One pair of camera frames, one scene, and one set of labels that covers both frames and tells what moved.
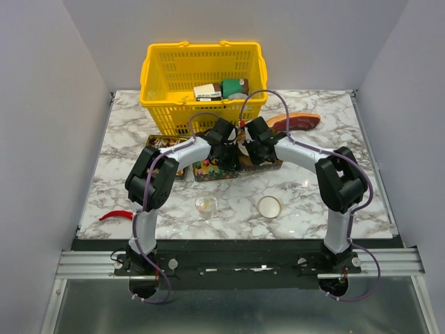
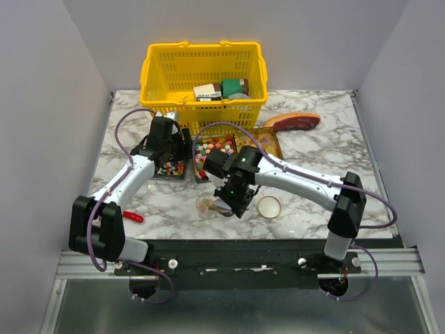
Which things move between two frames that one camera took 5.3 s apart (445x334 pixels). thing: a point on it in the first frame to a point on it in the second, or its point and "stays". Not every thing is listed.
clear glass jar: x=206 y=207 stays
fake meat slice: x=300 y=120 stays
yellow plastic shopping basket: x=184 y=86 stays
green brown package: x=233 y=85 stays
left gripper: x=232 y=163 to x=182 y=154
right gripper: x=255 y=160 to x=240 y=207
